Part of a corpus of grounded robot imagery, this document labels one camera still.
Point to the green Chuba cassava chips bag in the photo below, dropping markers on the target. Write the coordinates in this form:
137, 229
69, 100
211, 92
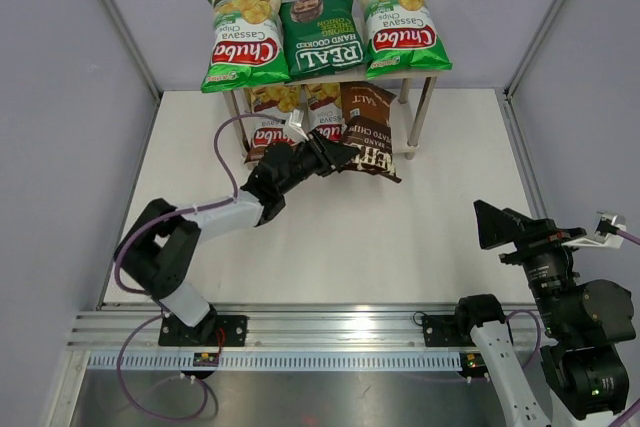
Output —
248, 46

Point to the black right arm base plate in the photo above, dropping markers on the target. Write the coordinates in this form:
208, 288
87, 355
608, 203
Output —
440, 330

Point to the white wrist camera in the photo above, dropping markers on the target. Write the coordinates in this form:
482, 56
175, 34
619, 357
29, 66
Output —
606, 234
293, 126

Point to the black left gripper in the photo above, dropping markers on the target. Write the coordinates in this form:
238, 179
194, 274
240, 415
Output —
330, 156

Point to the two-tier beige wooden shelf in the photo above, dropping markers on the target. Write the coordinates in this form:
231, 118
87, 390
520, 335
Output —
407, 115

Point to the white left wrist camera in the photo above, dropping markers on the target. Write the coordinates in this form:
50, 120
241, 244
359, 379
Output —
293, 126

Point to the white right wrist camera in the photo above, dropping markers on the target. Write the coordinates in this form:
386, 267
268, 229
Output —
606, 234

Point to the brown Chuba barbeque bag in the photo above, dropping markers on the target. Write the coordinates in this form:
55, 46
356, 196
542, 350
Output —
277, 102
325, 113

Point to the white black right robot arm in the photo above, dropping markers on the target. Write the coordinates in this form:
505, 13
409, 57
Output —
588, 382

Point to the green REAL chips bag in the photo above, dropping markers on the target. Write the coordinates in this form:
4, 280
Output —
321, 38

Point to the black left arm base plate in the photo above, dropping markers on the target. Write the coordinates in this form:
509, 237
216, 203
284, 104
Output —
230, 330

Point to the aluminium mounting rail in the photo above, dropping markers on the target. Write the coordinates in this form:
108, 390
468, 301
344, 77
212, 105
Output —
300, 314

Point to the white slotted cable duct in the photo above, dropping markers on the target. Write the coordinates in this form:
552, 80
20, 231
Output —
278, 361

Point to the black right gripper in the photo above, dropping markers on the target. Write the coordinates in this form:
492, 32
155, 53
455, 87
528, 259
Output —
536, 235

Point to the brown Kettle sea salt bag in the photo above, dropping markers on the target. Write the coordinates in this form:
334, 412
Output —
366, 113

